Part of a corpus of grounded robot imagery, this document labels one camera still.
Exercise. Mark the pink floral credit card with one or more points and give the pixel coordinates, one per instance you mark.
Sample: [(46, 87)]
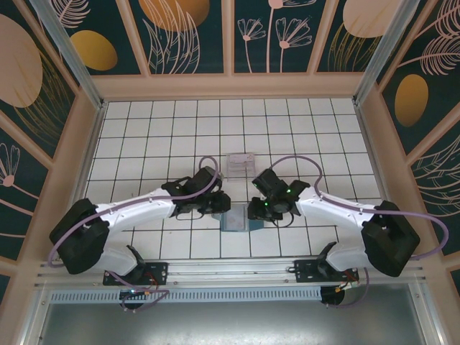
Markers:
[(240, 158), (235, 222)]

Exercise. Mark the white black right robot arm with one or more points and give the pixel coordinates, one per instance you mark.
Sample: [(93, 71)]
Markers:
[(334, 212)]

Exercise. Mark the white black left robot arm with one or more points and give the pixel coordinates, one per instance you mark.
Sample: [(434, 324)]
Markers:
[(143, 208)]

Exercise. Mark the clear acrylic card stand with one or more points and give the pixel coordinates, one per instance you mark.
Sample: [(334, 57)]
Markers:
[(239, 174)]

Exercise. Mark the grey metal sheet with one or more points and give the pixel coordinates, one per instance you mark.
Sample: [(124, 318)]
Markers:
[(230, 323)]

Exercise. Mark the aluminium mounting rail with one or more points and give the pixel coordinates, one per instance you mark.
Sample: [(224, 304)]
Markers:
[(230, 267)]

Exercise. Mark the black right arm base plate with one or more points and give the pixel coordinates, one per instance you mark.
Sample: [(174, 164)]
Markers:
[(305, 271)]

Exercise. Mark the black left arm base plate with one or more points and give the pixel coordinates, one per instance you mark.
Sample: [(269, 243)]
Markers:
[(158, 273)]

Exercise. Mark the aluminium frame post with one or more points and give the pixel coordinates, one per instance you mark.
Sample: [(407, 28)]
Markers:
[(72, 57), (388, 54)]

